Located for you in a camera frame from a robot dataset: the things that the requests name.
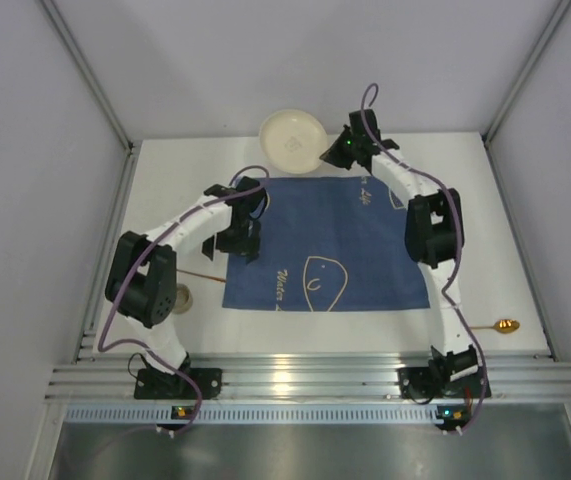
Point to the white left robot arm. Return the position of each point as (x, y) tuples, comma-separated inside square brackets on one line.
[(142, 282)]

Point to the slotted cable duct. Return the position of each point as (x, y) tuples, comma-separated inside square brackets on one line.
[(265, 414)]

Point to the cream ceramic plate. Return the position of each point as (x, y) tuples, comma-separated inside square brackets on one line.
[(293, 141)]

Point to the corner frame post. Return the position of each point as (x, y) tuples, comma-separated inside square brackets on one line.
[(543, 40), (64, 33)]

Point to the blue cloth placemat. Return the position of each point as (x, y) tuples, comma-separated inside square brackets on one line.
[(328, 244)]

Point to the left corner frame post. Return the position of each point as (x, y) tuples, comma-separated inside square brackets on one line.
[(64, 33)]

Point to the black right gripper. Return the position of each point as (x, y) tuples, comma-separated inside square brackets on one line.
[(343, 154)]

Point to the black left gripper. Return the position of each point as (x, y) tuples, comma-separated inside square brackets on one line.
[(235, 242)]

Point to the gold spoon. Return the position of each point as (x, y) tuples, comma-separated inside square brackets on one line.
[(502, 326)]

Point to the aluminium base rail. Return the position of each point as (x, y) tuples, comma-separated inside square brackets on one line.
[(312, 378)]

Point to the small glass cup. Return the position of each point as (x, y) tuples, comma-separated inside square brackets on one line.
[(184, 299)]

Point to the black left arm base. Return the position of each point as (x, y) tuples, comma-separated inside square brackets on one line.
[(152, 384)]

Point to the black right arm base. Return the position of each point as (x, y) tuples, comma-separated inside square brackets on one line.
[(418, 384)]

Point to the right corner frame post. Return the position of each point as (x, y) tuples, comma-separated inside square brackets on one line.
[(543, 40)]

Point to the copper fork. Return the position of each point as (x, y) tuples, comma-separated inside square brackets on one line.
[(202, 276)]

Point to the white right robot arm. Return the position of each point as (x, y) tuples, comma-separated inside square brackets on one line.
[(434, 239)]

